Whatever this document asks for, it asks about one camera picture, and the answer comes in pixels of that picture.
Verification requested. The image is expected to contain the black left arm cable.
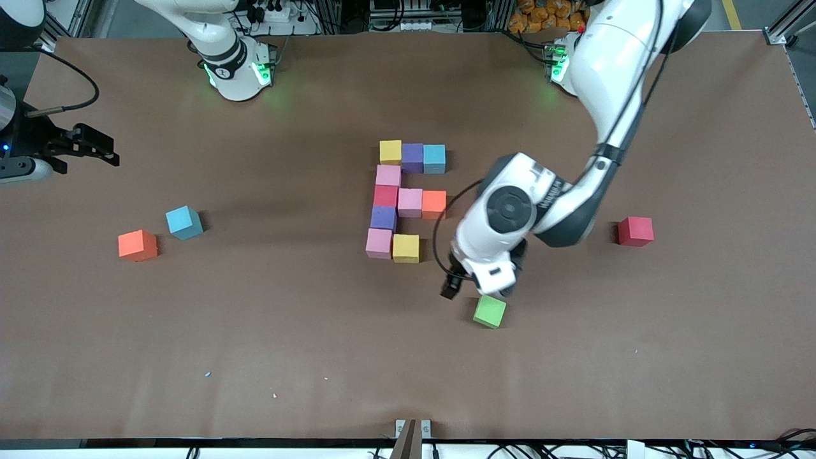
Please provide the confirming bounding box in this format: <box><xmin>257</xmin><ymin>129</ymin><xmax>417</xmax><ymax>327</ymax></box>
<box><xmin>432</xmin><ymin>0</ymin><xmax>667</xmax><ymax>281</ymax></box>

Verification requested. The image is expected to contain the grey metal table bracket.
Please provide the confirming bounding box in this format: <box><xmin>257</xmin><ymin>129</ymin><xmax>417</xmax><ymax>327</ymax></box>
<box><xmin>395</xmin><ymin>419</ymin><xmax>432</xmax><ymax>459</ymax></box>

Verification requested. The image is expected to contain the white power strip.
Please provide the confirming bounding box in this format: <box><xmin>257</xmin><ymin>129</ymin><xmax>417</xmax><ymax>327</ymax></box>
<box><xmin>245</xmin><ymin>0</ymin><xmax>291</xmax><ymax>23</ymax></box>
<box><xmin>370</xmin><ymin>18</ymin><xmax>447</xmax><ymax>33</ymax></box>

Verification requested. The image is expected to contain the green foam cube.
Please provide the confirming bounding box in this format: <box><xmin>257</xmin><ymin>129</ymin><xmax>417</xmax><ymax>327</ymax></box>
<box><xmin>472</xmin><ymin>293</ymin><xmax>507</xmax><ymax>330</ymax></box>

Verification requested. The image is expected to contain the brown table cover sheet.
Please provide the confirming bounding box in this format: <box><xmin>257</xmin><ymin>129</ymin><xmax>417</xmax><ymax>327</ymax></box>
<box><xmin>0</xmin><ymin>31</ymin><xmax>816</xmax><ymax>442</ymax></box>

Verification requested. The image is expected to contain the orange foam cube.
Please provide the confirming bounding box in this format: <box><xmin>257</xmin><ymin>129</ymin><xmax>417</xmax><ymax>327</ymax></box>
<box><xmin>117</xmin><ymin>229</ymin><xmax>159</xmax><ymax>263</ymax></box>
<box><xmin>421</xmin><ymin>190</ymin><xmax>448</xmax><ymax>221</ymax></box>

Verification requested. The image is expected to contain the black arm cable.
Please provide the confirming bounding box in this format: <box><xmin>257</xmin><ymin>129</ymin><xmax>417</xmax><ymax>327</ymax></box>
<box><xmin>25</xmin><ymin>48</ymin><xmax>101</xmax><ymax>119</ymax></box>
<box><xmin>432</xmin><ymin>0</ymin><xmax>667</xmax><ymax>281</ymax></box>

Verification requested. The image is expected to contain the aluminium frame profile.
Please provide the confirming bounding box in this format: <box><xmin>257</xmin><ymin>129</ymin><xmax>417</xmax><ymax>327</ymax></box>
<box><xmin>38</xmin><ymin>0</ymin><xmax>96</xmax><ymax>52</ymax></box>
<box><xmin>765</xmin><ymin>0</ymin><xmax>816</xmax><ymax>48</ymax></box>

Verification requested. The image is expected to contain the orange packaged items pile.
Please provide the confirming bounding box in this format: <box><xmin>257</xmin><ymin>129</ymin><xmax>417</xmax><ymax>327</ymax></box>
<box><xmin>508</xmin><ymin>0</ymin><xmax>590</xmax><ymax>34</ymax></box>

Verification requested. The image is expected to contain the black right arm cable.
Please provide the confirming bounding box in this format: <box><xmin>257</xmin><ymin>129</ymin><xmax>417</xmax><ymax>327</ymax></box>
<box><xmin>25</xmin><ymin>48</ymin><xmax>101</xmax><ymax>119</ymax></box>

